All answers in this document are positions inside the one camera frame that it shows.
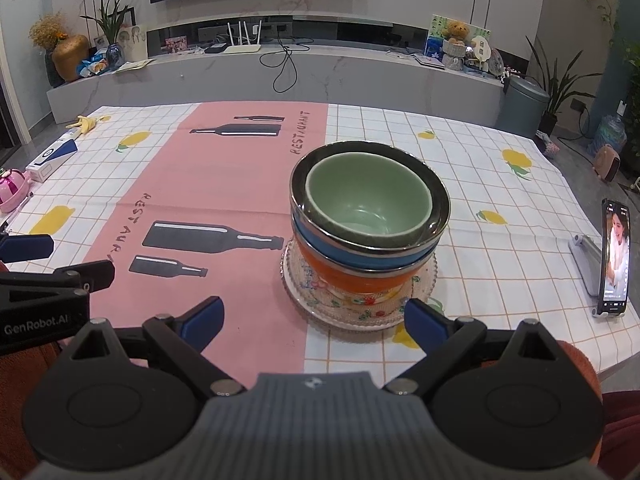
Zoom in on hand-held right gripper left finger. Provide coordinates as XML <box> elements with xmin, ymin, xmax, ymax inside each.
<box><xmin>59</xmin><ymin>296</ymin><xmax>247</xmax><ymax>400</ymax></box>

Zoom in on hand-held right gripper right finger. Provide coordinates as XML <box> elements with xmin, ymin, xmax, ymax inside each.
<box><xmin>384</xmin><ymin>298</ymin><xmax>574</xmax><ymax>397</ymax></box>

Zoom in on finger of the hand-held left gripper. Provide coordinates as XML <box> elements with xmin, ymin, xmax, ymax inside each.
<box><xmin>0</xmin><ymin>233</ymin><xmax>55</xmax><ymax>264</ymax></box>
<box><xmin>0</xmin><ymin>259</ymin><xmax>116</xmax><ymax>297</ymax></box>

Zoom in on orange steel bowl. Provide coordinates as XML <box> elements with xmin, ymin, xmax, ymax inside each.
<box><xmin>293</xmin><ymin>239</ymin><xmax>437</xmax><ymax>296</ymax></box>

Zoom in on blue steel bowl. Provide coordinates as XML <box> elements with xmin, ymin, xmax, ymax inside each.
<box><xmin>288</xmin><ymin>141</ymin><xmax>451</xmax><ymax>270</ymax></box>

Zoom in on clear embossed glass plate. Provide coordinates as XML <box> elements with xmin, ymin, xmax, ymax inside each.
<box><xmin>280</xmin><ymin>236</ymin><xmax>440</xmax><ymax>330</ymax></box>

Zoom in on green ceramic bowl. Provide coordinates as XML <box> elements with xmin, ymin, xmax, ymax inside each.
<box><xmin>304</xmin><ymin>152</ymin><xmax>434</xmax><ymax>241</ymax></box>

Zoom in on pink round toy case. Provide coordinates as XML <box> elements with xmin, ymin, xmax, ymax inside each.
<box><xmin>0</xmin><ymin>167</ymin><xmax>30</xmax><ymax>214</ymax></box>

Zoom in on white blue carton box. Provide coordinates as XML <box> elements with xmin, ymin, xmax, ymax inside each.
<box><xmin>24</xmin><ymin>138</ymin><xmax>79</xmax><ymax>184</ymax></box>

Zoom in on dark vase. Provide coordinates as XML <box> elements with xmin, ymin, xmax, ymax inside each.
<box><xmin>44</xmin><ymin>50</ymin><xmax>66</xmax><ymax>89</ymax></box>

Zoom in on blue snack bags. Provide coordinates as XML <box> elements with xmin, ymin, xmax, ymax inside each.
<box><xmin>74</xmin><ymin>54</ymin><xmax>109</xmax><ymax>77</ymax></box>

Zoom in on gold vase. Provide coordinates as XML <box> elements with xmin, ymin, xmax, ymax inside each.
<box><xmin>52</xmin><ymin>34</ymin><xmax>91</xmax><ymax>82</ymax></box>

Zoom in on black smartphone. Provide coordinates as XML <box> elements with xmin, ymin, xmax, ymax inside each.
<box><xmin>596</xmin><ymin>198</ymin><xmax>632</xmax><ymax>318</ymax></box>

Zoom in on yellow envelope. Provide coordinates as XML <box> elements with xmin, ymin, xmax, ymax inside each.
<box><xmin>114</xmin><ymin>58</ymin><xmax>155</xmax><ymax>74</ymax></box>

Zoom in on person's orange red clothing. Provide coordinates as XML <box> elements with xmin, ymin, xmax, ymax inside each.
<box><xmin>0</xmin><ymin>339</ymin><xmax>640</xmax><ymax>480</ymax></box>

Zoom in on dried flower bunch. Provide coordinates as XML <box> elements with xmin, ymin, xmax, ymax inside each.
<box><xmin>28</xmin><ymin>12</ymin><xmax>69</xmax><ymax>51</ymax></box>

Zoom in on pink white slipper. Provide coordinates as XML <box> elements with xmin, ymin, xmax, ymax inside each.
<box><xmin>536</xmin><ymin>129</ymin><xmax>562</xmax><ymax>159</ymax></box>

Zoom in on white drawing card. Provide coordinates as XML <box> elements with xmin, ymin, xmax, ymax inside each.
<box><xmin>118</xmin><ymin>23</ymin><xmax>148</xmax><ymax>61</ymax></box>

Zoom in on grey trash can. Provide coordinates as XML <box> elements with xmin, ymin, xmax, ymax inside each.
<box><xmin>494</xmin><ymin>75</ymin><xmax>551</xmax><ymax>139</ymax></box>

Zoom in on green plant in blue vase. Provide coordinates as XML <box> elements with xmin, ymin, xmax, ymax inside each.
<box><xmin>79</xmin><ymin>0</ymin><xmax>141</xmax><ymax>69</ymax></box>

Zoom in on pink space heater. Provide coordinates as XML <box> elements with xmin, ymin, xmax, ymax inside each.
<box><xmin>592</xmin><ymin>143</ymin><xmax>621</xmax><ymax>184</ymax></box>

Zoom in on grey marble television bench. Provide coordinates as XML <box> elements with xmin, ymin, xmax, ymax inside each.
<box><xmin>46</xmin><ymin>42</ymin><xmax>507</xmax><ymax>122</ymax></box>

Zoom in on blue water bottle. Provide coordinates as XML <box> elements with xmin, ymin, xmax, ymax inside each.
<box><xmin>589</xmin><ymin>114</ymin><xmax>627</xmax><ymax>162</ymax></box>

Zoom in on white router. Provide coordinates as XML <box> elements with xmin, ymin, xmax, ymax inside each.
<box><xmin>222</xmin><ymin>19</ymin><xmax>264</xmax><ymax>55</ymax></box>

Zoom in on tall potted plant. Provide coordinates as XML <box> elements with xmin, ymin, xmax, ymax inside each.
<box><xmin>524</xmin><ymin>35</ymin><xmax>602</xmax><ymax>137</ymax></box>

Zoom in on colourful picture board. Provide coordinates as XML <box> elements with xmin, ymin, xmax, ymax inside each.
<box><xmin>424</xmin><ymin>13</ymin><xmax>491</xmax><ymax>59</ymax></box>

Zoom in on teddy bear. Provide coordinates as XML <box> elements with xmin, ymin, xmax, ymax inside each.
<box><xmin>442</xmin><ymin>19</ymin><xmax>471</xmax><ymax>46</ymax></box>

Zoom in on black cable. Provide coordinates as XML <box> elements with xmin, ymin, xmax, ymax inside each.
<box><xmin>259</xmin><ymin>35</ymin><xmax>311</xmax><ymax>94</ymax></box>

